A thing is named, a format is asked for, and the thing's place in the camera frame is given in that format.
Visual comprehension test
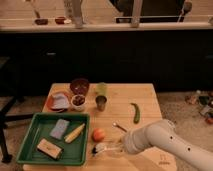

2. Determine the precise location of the white dish brush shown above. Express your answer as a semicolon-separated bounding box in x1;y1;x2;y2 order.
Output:
92;143;122;156

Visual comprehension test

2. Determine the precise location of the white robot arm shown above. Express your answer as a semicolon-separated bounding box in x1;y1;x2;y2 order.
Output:
122;119;213;171

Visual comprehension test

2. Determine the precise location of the purple bowl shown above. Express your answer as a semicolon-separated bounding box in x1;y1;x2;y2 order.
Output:
70;78;89;95

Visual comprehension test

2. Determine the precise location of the white bowl with food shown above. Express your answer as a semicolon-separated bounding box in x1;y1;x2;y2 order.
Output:
71;95;85;111

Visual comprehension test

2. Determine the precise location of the green plastic cup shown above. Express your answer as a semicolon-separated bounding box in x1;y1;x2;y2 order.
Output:
96;82;107;96

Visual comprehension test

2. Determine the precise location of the silver fork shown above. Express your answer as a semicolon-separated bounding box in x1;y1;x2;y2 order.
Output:
112;122;127;132

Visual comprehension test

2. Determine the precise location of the green chili pepper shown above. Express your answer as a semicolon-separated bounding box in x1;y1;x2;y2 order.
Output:
130;103;140;124

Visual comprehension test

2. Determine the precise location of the grey cloth on plate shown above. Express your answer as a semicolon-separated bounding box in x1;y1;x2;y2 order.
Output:
52;93;69;109

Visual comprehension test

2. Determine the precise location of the red tomato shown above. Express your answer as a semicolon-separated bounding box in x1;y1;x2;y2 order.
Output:
92;128;106;142

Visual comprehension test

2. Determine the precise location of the orange plate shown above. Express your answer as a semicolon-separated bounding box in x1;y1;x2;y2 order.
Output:
46;92;70;112

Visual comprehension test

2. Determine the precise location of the yellow corn cob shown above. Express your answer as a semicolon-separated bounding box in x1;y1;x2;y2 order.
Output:
64;124;85;143

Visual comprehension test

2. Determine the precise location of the blue sponge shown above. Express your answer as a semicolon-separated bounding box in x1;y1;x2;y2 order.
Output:
50;119;69;140

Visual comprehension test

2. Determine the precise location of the green plastic tray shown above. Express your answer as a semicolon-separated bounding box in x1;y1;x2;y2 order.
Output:
16;113;90;166

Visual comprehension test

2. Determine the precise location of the wooden block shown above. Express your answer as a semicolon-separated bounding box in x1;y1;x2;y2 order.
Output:
37;139;63;160

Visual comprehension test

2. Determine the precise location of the black chair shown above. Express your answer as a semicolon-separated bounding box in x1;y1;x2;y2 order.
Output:
0;57;32;163

